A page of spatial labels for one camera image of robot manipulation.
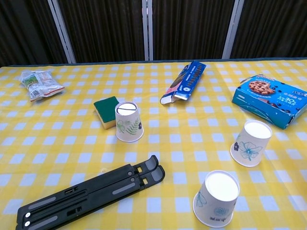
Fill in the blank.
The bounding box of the long blue open biscuit box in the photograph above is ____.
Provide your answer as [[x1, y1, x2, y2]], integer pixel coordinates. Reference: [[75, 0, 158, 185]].
[[160, 60, 207, 105]]

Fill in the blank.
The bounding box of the paper cup large blue flower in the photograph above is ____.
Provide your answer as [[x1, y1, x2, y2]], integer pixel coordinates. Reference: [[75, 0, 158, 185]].
[[230, 120, 273, 168]]

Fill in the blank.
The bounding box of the dark ribbed screen panel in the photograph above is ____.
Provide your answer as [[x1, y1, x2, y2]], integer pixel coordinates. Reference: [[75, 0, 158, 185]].
[[231, 0, 307, 59], [59, 0, 146, 64], [152, 0, 235, 61], [0, 0, 69, 68]]

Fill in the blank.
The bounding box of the white screen frame post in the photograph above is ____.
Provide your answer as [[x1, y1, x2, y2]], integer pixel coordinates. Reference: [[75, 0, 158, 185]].
[[222, 0, 245, 59], [47, 0, 77, 64], [142, 0, 154, 61]]

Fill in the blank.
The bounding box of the green and yellow sponge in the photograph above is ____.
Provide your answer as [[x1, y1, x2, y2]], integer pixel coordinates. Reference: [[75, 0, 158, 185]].
[[93, 96, 120, 130]]

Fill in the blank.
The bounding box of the paper cup green fern print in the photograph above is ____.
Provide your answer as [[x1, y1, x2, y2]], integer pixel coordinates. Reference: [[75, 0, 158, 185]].
[[115, 102, 144, 143]]

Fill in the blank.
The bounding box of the paper cup blue round emblem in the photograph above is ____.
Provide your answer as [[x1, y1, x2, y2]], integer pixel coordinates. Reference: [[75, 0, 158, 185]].
[[193, 170, 240, 221]]

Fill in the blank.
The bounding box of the blue chocolate cookie box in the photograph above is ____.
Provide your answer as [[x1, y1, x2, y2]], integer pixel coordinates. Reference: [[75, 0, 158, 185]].
[[231, 74, 307, 130]]

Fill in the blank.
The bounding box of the black folding laptop stand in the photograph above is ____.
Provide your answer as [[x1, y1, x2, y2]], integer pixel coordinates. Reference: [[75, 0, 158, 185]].
[[15, 155, 166, 230]]

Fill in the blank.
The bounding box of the yellow white checked tablecloth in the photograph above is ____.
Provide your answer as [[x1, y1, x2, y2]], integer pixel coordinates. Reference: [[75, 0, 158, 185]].
[[0, 58, 307, 230]]

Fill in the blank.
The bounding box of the white green snack packet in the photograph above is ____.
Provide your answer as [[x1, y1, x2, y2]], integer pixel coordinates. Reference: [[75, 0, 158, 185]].
[[19, 69, 65, 103]]

